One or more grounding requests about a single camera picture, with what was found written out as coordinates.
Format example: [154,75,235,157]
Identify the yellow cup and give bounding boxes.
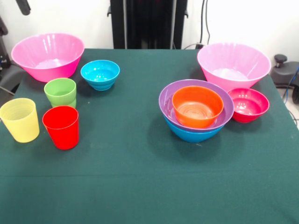
[0,98,40,143]

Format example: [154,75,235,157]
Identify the large pink bowl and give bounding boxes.
[197,42,272,93]
[11,33,85,83]

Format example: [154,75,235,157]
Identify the blue cable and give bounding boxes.
[282,66,299,105]

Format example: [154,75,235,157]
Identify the black hanging cable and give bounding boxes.
[199,0,211,45]

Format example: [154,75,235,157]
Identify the black rounded floor base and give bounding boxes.
[271,54,299,105]

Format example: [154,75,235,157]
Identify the crimson bowl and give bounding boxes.
[228,87,270,123]

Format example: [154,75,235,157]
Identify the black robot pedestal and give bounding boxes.
[107,0,189,49]

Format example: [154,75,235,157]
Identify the large blue bowl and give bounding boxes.
[164,116,226,143]

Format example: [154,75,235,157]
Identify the dark green tablecloth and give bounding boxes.
[0,48,299,224]

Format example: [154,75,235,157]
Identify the green cup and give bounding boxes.
[43,77,77,109]

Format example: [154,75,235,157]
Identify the purple bowl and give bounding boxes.
[158,79,235,133]

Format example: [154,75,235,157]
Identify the orange bowl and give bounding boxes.
[171,85,225,129]

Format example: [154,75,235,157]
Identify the red cup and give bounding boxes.
[42,105,79,150]

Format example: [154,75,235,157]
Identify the dark grey chair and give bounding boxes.
[0,35,25,98]

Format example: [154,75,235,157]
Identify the small blue bowl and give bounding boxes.
[80,59,121,91]

